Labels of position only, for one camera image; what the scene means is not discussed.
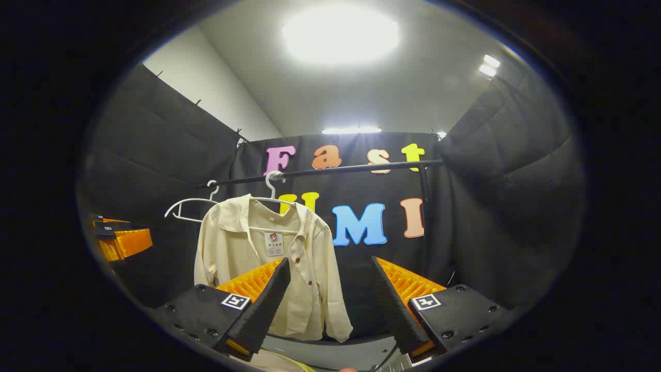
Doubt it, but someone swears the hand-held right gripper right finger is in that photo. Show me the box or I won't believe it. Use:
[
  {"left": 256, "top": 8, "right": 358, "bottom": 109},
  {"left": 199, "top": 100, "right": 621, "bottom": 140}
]
[{"left": 371, "top": 255, "right": 513, "bottom": 359}]

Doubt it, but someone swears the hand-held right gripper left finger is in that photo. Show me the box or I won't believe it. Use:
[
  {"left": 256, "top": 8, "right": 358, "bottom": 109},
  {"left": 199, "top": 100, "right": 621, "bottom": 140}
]
[{"left": 154, "top": 257, "right": 291, "bottom": 362}]

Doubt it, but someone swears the cream button shirt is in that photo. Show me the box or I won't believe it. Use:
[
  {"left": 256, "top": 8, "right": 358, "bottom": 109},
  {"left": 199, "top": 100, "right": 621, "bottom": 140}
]
[{"left": 194, "top": 194, "right": 354, "bottom": 343}]

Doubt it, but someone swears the white yellow-rimmed laundry hamper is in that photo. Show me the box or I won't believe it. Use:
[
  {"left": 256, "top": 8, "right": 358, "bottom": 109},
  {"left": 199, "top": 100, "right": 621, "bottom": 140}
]
[{"left": 243, "top": 347, "right": 318, "bottom": 372}]

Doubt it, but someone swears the white plastic hanger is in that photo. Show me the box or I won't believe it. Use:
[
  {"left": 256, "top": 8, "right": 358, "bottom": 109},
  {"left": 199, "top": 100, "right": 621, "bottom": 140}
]
[
  {"left": 164, "top": 180, "right": 220, "bottom": 224},
  {"left": 248, "top": 170, "right": 303, "bottom": 234}
]

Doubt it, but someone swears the black clothes rack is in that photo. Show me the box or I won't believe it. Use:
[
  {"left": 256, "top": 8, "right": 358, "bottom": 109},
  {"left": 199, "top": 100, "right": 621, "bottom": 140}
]
[{"left": 195, "top": 159, "right": 445, "bottom": 282}]

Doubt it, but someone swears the black backdrop cloth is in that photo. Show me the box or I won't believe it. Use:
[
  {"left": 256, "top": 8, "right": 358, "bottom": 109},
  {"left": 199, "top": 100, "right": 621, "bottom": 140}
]
[{"left": 80, "top": 62, "right": 587, "bottom": 343}]

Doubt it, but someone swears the long strip ceiling light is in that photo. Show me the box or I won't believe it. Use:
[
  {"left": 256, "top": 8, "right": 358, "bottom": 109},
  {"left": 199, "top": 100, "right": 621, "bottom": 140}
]
[{"left": 321, "top": 126, "right": 383, "bottom": 135}]

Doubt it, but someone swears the large round ceiling light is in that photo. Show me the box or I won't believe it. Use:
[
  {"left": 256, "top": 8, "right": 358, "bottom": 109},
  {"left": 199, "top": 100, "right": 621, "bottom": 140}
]
[{"left": 281, "top": 7, "right": 401, "bottom": 66}]

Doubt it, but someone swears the black cable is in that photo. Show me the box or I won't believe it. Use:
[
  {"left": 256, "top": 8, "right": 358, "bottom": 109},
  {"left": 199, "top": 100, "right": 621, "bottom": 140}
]
[{"left": 369, "top": 343, "right": 399, "bottom": 372}]

